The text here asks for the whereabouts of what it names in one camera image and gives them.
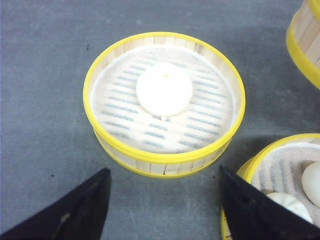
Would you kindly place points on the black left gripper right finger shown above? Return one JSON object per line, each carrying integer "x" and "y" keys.
{"x": 251, "y": 215}

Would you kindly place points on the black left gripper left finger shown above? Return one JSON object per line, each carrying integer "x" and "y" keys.
{"x": 79, "y": 215}

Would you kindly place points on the bamboo steamer drawer two buns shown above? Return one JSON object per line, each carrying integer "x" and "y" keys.
{"x": 246, "y": 172}

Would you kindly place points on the bamboo steamer drawer one bun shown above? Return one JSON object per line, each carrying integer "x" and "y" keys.
{"x": 163, "y": 165}

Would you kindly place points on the white steamed bun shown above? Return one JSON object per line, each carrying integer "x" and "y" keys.
{"x": 292, "y": 204}
{"x": 311, "y": 182}

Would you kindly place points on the white mesh steamer liner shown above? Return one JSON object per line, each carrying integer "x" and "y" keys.
{"x": 281, "y": 171}

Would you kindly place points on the white mesh liner cloth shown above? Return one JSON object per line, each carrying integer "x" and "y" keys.
{"x": 208, "y": 116}

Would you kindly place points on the round white bun yellow dot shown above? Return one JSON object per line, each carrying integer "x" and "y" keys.
{"x": 164, "y": 90}

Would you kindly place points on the bamboo steamer drawer yellow rims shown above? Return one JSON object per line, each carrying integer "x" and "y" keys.
{"x": 303, "y": 40}

